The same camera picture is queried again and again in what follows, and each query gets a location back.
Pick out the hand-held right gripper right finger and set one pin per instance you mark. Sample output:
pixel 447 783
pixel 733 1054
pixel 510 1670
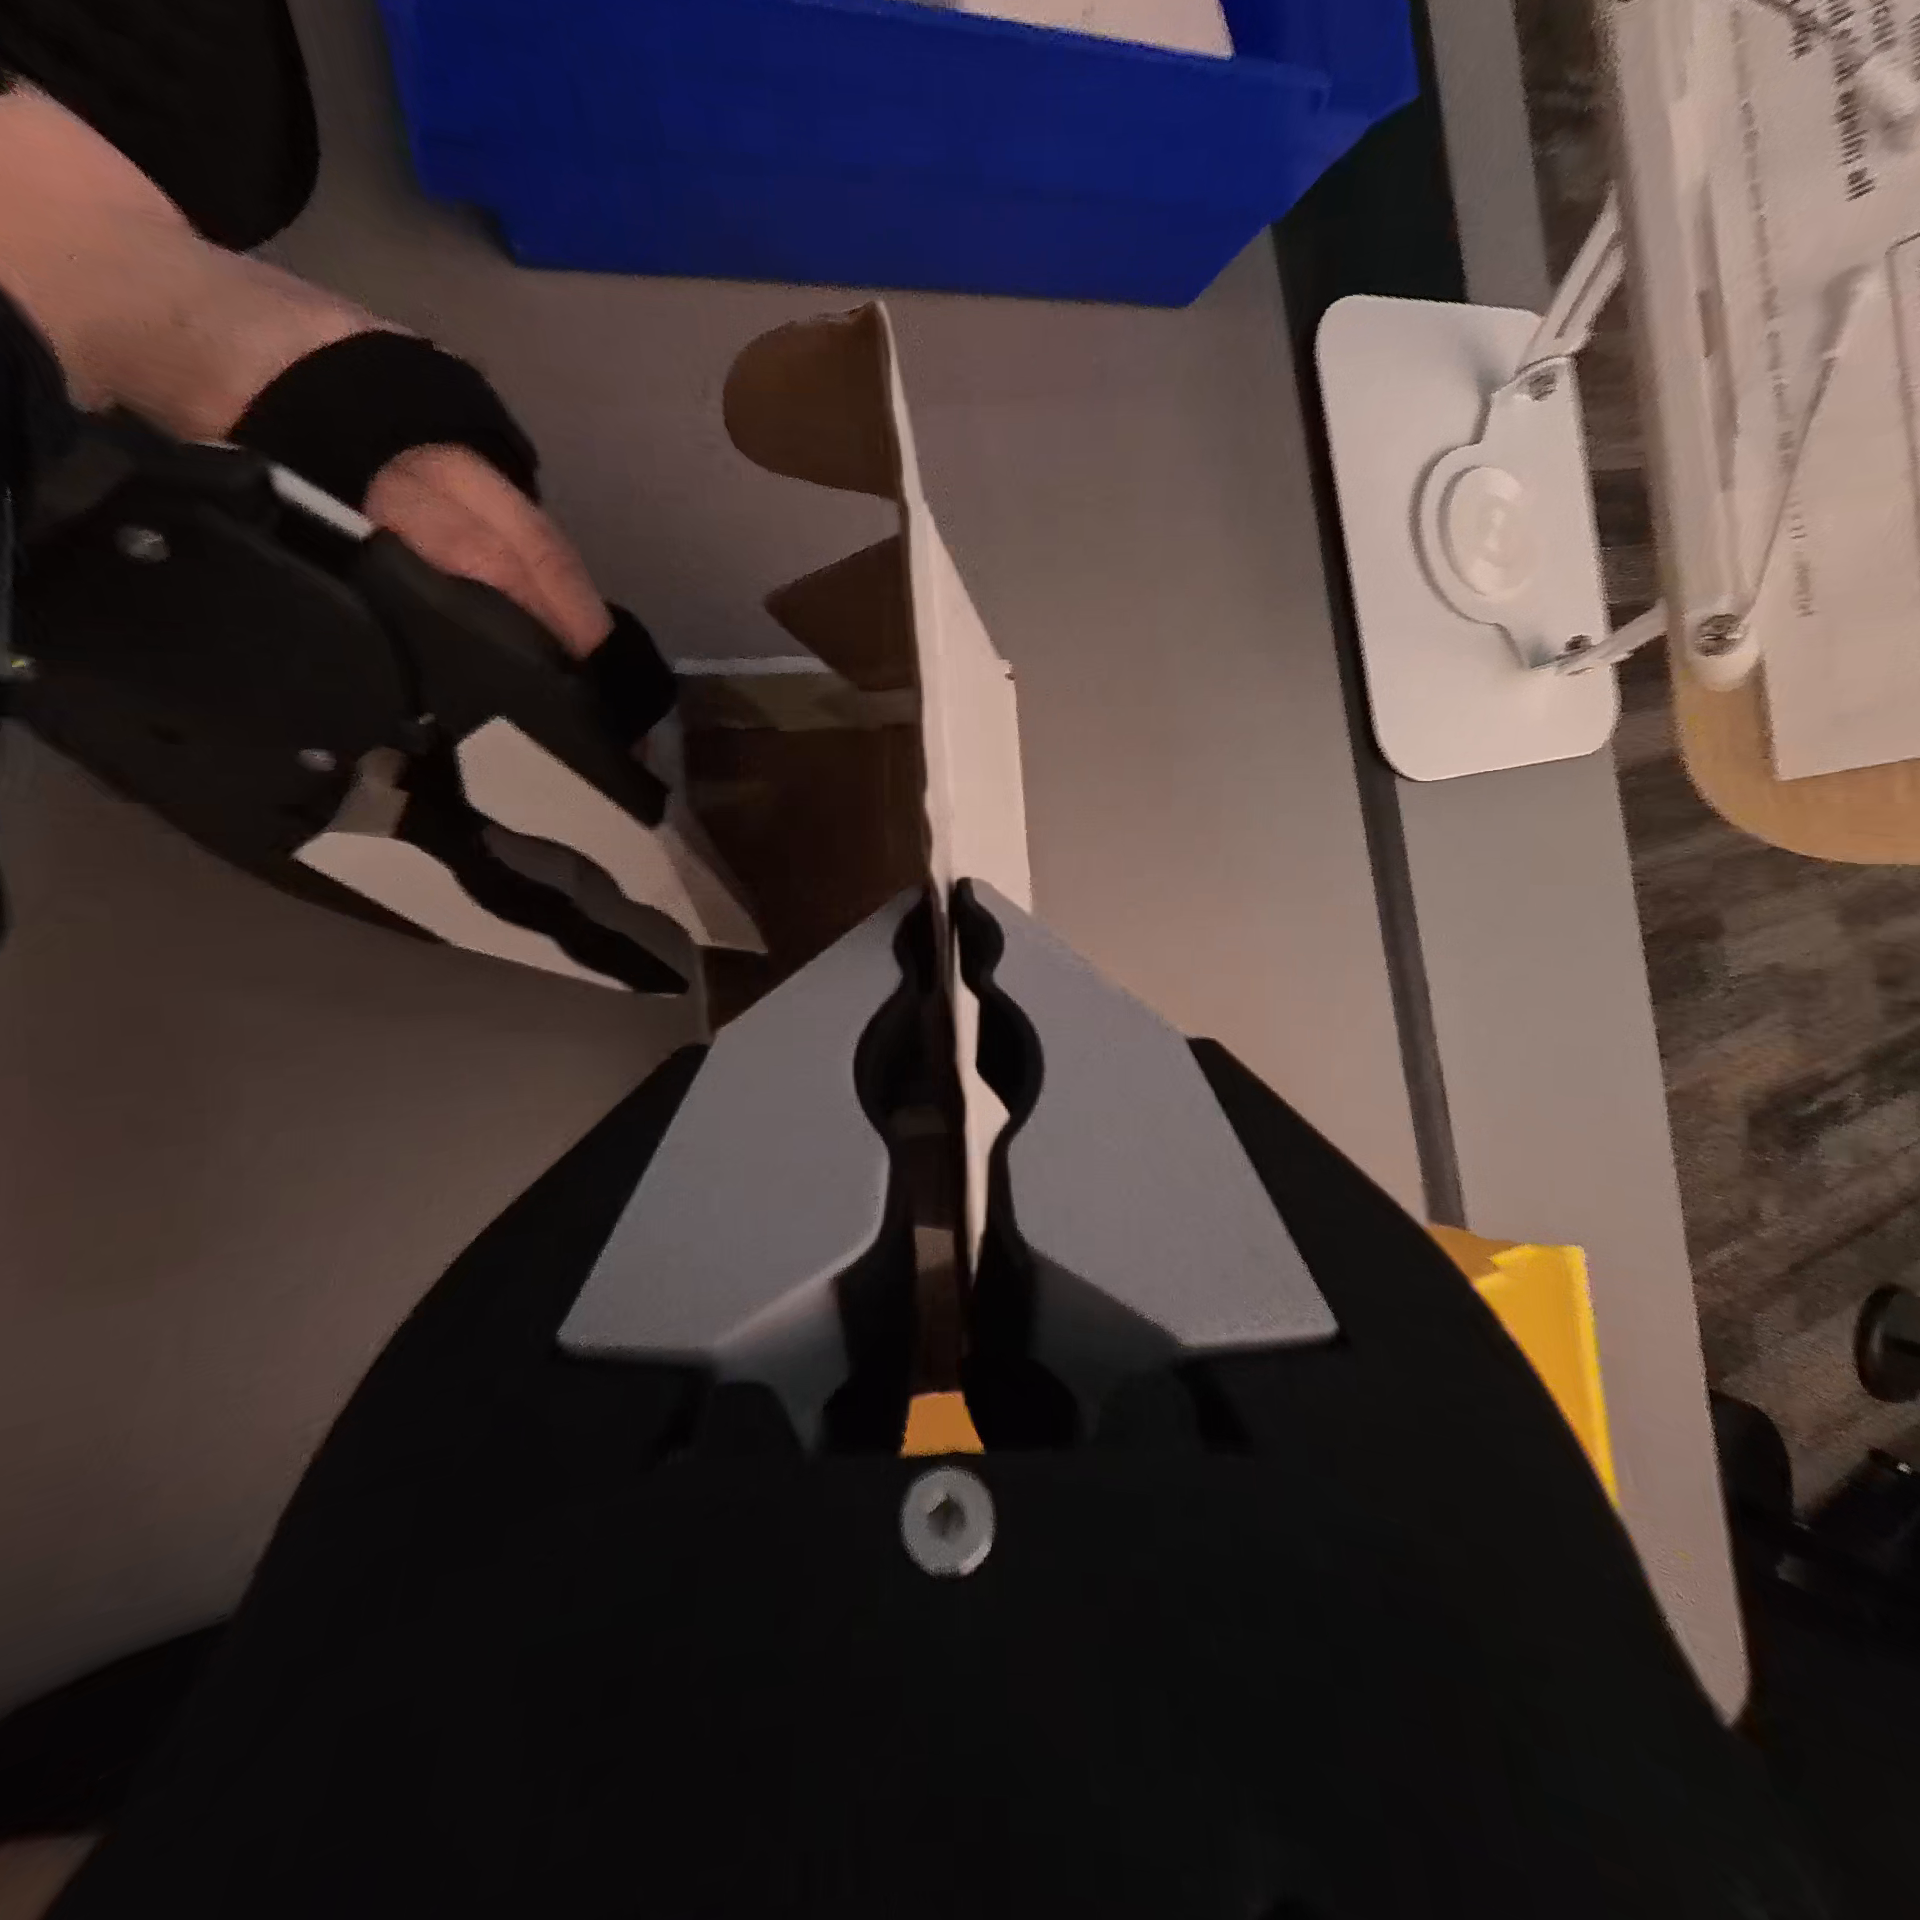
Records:
pixel 1170 1201

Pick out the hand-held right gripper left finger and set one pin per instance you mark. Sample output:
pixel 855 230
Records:
pixel 720 1201

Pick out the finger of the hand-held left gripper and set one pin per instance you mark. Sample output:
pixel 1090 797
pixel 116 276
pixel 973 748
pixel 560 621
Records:
pixel 421 902
pixel 599 810

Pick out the white cardboard mailer box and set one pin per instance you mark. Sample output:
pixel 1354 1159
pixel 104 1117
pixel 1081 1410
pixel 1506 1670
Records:
pixel 961 721
pixel 1110 23

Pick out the yellow plastic bin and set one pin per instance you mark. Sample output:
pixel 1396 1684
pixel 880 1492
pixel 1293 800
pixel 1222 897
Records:
pixel 1530 1319

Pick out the blue plastic bin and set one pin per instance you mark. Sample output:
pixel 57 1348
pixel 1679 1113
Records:
pixel 826 150

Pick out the person's left hand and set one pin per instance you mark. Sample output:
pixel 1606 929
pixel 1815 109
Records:
pixel 136 301

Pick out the printed instruction sheet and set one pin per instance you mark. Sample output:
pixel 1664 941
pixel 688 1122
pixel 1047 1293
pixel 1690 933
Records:
pixel 1846 452

